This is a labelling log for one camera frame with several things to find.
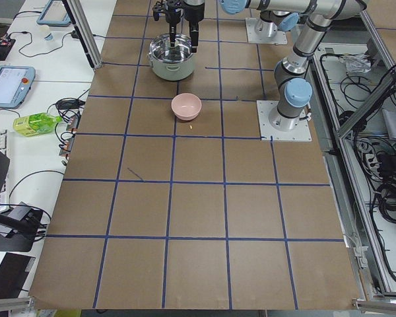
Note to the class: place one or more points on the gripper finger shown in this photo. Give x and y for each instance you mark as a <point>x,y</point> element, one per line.
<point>172,33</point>
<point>194,35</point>

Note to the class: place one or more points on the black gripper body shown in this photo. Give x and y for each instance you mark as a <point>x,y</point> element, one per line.
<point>193,14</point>

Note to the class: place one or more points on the glass pot lid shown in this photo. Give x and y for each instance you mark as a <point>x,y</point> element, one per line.
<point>161,49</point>

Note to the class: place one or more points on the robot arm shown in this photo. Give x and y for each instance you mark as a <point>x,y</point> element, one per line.
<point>295,92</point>
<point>285,20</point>

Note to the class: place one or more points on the pink bowl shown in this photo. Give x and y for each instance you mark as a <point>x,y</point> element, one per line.
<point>186,106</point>

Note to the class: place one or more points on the far blue teach pendant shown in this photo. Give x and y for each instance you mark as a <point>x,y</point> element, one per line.
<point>54,14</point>

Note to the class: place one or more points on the blue teach pendant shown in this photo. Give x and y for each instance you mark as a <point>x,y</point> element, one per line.
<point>15,84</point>
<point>54,14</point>

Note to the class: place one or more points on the paper cup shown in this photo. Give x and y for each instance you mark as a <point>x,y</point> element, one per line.
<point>46,33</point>

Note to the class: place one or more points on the green plastic bottle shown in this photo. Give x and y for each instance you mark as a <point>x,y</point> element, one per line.
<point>36,124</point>

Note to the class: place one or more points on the near blue teach pendant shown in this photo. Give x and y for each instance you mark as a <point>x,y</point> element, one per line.
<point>15,84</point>

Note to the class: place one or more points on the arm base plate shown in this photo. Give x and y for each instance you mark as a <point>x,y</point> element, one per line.
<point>274,127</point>
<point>260,32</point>

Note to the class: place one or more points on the aluminium frame post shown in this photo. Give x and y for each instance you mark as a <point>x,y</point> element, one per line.
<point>79,21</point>

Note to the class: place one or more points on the black camera stand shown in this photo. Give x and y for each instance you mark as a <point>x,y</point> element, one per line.
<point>18,235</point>

